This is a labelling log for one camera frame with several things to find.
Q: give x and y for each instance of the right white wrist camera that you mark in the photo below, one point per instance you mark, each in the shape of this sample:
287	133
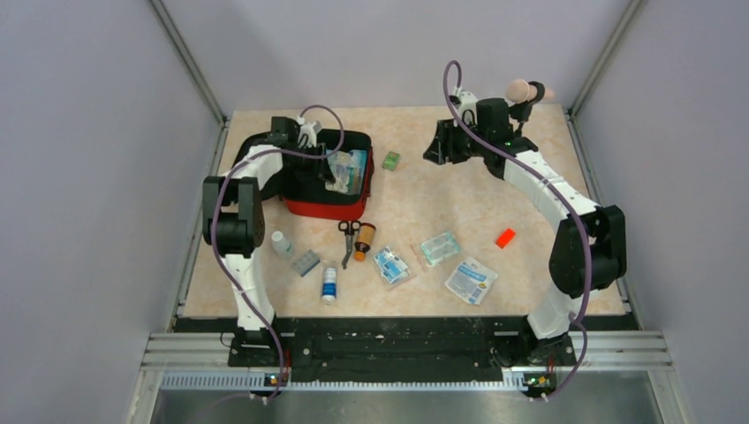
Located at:
466	106

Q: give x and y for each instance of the orange red block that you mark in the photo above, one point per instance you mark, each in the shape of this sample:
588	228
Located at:
504	239

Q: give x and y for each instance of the white blue dressing pouch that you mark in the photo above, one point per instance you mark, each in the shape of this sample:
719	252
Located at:
470	281

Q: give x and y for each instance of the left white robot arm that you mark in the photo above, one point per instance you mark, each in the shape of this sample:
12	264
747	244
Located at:
234	224

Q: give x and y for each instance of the white blue spray bottle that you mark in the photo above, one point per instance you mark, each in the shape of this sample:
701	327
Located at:
329	282

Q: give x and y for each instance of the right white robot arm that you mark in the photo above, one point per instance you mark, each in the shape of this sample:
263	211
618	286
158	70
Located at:
589	251

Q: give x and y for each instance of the red black medicine kit bag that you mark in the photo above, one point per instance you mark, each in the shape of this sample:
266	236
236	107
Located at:
304	193

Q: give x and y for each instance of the blue cotton swab bag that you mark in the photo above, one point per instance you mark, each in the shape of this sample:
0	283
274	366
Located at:
360	159

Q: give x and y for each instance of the grey blue pill blister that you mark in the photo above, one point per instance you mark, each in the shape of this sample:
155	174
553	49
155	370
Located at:
305	263

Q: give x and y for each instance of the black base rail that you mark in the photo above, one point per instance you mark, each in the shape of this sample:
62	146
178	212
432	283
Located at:
394	350

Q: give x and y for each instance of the black handled scissors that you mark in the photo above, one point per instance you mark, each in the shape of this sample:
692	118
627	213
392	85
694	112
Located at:
350	230

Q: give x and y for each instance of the small green box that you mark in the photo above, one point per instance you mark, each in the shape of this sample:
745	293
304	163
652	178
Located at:
391	161

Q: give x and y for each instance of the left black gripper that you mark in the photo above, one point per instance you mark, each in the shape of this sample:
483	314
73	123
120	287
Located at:
319	170

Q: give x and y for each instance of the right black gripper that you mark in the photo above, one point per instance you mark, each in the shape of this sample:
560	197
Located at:
442	148

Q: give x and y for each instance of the teal gauze packet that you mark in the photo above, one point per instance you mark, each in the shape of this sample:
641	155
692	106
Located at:
439	248

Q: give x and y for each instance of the amber medicine bottle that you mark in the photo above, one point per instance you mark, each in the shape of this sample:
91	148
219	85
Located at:
364	241

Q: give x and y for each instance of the clear white cap bottle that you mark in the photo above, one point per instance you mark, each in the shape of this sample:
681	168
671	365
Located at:
282	245

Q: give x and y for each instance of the bandage strip packet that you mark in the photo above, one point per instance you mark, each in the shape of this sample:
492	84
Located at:
342	166

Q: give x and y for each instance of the blue white plaster packet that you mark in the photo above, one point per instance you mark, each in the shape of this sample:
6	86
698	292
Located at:
392	267

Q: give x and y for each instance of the black microphone stand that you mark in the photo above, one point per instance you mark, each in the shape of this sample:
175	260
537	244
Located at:
524	95

